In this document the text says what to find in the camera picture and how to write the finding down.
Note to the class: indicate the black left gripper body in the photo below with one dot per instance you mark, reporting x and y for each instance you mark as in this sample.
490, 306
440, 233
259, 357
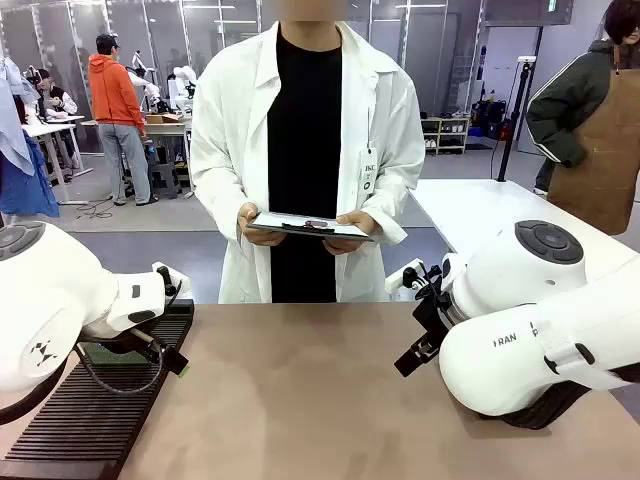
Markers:
137, 345

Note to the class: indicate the white side table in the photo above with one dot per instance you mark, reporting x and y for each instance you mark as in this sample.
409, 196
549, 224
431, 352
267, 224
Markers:
480, 210

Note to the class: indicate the person in brown apron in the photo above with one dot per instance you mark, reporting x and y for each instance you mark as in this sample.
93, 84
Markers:
595, 130

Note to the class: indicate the person's left forearm white sleeve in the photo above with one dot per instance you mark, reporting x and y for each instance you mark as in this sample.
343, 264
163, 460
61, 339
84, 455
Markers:
397, 210

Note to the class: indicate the person's right forearm white sleeve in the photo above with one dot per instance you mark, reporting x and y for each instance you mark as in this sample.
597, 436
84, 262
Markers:
220, 200

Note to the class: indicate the grey workbench desk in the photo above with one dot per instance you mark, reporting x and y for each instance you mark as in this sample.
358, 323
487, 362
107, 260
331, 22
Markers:
170, 130

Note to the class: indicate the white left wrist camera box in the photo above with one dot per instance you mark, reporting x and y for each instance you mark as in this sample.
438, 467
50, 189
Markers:
177, 280

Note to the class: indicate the grey clipboard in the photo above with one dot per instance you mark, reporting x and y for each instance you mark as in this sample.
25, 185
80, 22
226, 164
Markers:
305, 226

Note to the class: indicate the seated person in dark vest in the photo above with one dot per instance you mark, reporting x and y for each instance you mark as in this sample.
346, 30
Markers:
52, 97

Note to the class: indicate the white desk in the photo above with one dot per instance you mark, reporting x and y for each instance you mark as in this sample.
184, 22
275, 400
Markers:
52, 132

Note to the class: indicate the black slotted PCB rack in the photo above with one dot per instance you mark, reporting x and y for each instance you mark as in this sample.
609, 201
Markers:
100, 425

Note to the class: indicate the person's right hand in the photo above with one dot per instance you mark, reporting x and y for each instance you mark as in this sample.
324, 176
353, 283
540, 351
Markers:
255, 231

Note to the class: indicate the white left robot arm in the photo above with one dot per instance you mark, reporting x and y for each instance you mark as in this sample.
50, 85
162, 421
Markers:
45, 300

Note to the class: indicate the black tripod pole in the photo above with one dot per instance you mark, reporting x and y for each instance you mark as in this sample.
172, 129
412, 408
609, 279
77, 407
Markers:
515, 120

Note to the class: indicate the person in orange hoodie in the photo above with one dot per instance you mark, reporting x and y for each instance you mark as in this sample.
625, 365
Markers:
120, 115

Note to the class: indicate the brown cardboard box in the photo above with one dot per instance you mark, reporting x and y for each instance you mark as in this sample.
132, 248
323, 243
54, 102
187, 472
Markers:
164, 119

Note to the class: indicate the black step stool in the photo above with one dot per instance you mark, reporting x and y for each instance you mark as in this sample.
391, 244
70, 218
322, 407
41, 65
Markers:
164, 180

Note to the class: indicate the person in white lab coat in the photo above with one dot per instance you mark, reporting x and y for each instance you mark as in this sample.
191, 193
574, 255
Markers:
305, 125

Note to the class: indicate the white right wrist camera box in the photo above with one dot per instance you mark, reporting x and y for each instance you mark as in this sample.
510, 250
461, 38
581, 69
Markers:
400, 280

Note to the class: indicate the dark wall monitor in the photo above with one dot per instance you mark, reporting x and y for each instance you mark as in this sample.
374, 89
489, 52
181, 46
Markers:
530, 10

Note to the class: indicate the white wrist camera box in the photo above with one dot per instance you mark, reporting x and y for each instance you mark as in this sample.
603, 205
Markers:
400, 280
177, 280

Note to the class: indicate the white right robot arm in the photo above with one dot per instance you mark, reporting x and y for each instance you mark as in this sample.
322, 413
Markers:
540, 320

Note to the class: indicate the low wooden shoe shelf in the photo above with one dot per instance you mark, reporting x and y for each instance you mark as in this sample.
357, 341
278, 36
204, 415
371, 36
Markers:
445, 135

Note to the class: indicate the white name badge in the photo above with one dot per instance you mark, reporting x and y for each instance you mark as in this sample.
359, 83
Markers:
368, 170

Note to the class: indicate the person in blue shirt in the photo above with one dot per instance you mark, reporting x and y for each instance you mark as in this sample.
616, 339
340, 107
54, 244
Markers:
22, 160

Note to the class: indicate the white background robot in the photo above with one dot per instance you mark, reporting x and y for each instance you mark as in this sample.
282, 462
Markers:
182, 85

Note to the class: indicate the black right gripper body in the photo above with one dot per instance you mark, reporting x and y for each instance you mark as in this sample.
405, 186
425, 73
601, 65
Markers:
434, 317

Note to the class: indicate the person's left hand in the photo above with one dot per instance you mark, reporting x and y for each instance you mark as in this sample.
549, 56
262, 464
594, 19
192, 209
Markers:
357, 222

